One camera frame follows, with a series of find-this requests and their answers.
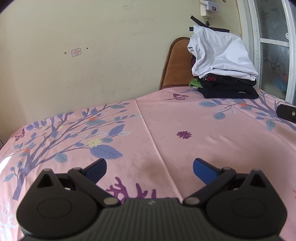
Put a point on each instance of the pink floral bed sheet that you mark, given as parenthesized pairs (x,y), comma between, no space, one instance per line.
(161,139)

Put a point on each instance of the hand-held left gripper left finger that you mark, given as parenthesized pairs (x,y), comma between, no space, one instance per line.
(97,169)

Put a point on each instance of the white wall power strip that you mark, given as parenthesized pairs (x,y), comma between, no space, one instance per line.
(209,6)

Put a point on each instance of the green cloth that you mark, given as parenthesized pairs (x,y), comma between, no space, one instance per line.
(195,83)

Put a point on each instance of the black tape strip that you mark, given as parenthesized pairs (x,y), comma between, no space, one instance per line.
(197,20)
(222,30)

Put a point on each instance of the white framed frosted window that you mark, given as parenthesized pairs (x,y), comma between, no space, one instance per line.
(253,34)

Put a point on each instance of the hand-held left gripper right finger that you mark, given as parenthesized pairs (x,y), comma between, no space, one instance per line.
(203,171)

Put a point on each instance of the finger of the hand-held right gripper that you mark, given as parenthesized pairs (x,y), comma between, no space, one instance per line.
(286,112)

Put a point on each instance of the white printed t-shirt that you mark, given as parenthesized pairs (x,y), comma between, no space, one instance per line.
(222,55)

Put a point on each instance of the small pink wall sticker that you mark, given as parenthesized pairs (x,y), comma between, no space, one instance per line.
(76,52)

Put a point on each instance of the black red patterned garment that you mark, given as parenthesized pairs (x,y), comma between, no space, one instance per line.
(210,78)

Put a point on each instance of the plain black garment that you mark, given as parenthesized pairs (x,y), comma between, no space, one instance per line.
(229,90)

